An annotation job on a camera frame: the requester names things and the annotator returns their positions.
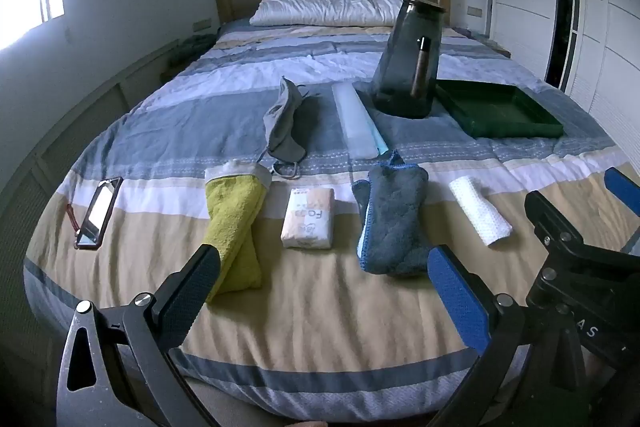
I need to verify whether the white cloth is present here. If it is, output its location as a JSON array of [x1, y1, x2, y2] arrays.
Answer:
[[448, 177, 514, 248]]

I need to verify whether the clear pack of masks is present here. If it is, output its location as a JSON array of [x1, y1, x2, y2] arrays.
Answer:
[[331, 82, 390, 160]]

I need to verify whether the white pillow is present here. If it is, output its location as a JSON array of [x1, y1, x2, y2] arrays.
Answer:
[[249, 0, 408, 28]]

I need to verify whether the grey face mask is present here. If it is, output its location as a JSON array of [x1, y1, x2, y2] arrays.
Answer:
[[262, 77, 323, 178]]

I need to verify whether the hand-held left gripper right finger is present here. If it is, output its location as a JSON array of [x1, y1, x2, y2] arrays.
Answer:
[[427, 246, 587, 427]]

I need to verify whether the tissue pack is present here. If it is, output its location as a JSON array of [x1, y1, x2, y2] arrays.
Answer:
[[281, 187, 336, 250]]

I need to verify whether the green tray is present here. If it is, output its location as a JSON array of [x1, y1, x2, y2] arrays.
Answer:
[[435, 79, 566, 140]]

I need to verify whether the bed with striped duvet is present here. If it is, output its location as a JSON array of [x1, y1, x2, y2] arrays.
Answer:
[[22, 24, 640, 423]]

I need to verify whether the grey glass pitcher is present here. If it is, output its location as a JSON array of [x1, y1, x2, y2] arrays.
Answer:
[[371, 0, 447, 120]]

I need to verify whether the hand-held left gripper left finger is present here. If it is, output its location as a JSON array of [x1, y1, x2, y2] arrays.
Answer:
[[56, 243, 222, 427]]

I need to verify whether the grey blue towel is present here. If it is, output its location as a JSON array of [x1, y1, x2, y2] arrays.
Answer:
[[351, 150, 431, 278]]

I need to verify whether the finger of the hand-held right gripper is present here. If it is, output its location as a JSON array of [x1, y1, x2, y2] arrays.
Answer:
[[604, 167, 640, 258], [524, 191, 640, 266]]

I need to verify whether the yellow towel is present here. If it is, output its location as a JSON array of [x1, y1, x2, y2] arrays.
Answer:
[[205, 160, 273, 305]]

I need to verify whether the phone with red case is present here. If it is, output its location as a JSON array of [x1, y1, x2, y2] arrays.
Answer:
[[67, 177, 124, 250]]

